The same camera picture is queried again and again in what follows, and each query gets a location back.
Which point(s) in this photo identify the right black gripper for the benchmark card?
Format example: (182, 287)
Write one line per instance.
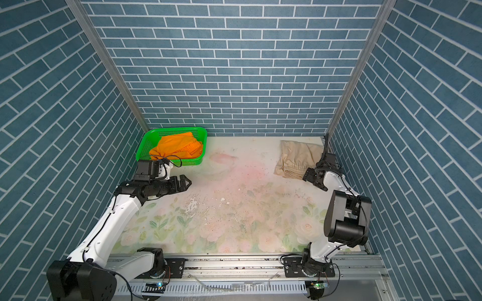
(309, 175)

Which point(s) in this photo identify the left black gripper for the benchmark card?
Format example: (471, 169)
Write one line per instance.
(174, 187)

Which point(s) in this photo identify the beige drawstring shorts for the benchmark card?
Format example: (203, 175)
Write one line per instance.
(296, 158)

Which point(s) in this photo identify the orange shorts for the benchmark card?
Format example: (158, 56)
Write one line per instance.
(183, 146)

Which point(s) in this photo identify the green plastic basket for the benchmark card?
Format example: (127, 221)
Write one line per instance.
(152, 138)

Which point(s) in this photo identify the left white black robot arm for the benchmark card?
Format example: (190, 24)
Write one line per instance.
(85, 274)

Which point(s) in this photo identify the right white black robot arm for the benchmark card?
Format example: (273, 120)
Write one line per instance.
(347, 219)

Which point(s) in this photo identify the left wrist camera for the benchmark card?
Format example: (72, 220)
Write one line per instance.
(149, 170)

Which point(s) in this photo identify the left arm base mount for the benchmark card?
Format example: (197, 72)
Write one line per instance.
(172, 268)

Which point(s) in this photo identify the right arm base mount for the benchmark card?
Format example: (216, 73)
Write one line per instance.
(297, 267)

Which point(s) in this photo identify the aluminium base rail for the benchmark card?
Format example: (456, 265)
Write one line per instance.
(358, 276)

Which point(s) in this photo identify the right aluminium corner post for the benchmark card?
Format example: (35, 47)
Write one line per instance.
(374, 34)

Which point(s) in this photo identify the aluminium corner post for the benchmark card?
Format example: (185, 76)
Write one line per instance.
(95, 40)
(374, 34)

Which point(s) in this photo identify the left aluminium corner post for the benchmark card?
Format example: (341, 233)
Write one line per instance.
(95, 40)

